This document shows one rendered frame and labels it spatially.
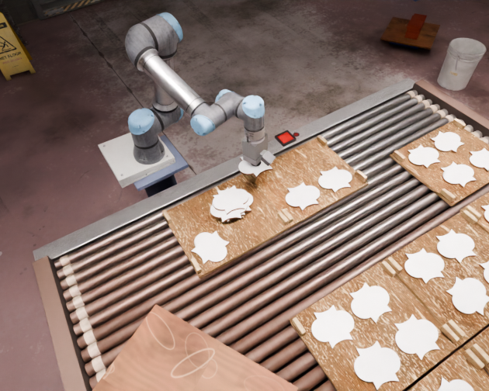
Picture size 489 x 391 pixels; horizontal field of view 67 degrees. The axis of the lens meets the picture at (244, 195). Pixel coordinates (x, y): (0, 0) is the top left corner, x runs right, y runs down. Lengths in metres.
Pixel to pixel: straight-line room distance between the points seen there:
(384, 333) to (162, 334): 0.71
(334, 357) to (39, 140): 3.18
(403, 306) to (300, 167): 0.71
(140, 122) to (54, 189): 1.71
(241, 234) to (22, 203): 2.21
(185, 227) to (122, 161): 0.53
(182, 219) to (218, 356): 0.61
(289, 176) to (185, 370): 0.90
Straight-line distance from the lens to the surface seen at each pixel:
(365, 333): 1.34
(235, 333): 1.32
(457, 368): 1.39
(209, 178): 1.69
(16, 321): 2.77
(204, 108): 1.30
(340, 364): 1.29
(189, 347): 1.20
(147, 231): 1.57
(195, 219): 1.54
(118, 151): 1.93
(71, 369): 1.40
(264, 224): 1.49
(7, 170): 3.68
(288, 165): 1.70
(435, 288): 1.48
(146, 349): 1.23
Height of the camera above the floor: 2.17
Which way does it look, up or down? 51 degrees down
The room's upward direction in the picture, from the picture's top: 5 degrees counter-clockwise
